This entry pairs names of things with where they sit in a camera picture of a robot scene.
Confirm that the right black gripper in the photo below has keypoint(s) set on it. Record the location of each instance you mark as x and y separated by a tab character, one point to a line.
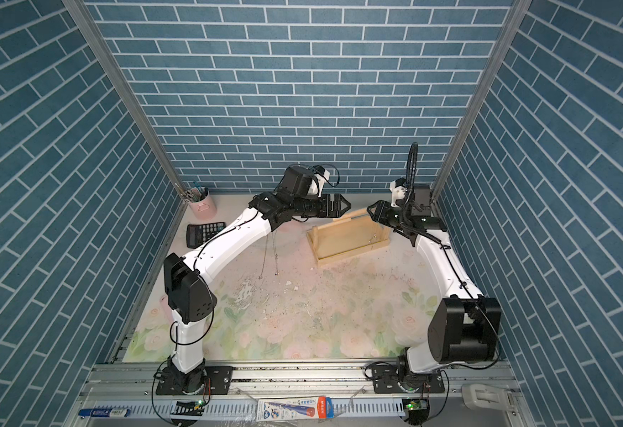
382	205

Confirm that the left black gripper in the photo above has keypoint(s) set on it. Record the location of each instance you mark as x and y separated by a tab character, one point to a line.
334	212

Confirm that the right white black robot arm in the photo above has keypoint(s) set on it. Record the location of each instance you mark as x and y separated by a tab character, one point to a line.
464	329

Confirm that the wooden jewelry display stand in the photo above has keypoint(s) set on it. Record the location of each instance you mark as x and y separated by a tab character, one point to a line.
352	235

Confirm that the pink pen holder cup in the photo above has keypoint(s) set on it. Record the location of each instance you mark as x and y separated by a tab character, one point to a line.
205	209

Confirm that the pens in pink cup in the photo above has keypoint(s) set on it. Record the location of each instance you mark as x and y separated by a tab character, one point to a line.
195	193

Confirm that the black desk calculator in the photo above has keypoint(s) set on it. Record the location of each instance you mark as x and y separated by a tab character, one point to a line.
198	234

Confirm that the red blue packaged box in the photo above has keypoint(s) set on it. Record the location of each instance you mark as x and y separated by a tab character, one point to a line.
291	409

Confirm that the blue marker pen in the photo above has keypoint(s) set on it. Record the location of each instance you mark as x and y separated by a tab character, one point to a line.
104	413

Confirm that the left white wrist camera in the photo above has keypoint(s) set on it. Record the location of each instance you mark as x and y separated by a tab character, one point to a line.
326	175

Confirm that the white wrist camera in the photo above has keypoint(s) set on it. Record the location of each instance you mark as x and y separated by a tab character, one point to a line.
326	175
398	191

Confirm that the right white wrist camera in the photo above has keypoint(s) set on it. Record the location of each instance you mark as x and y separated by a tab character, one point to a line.
398	191

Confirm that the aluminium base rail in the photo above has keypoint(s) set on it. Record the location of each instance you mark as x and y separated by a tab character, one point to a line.
355	402

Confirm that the white plastic bracket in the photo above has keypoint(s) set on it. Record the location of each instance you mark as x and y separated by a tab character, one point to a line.
482	396

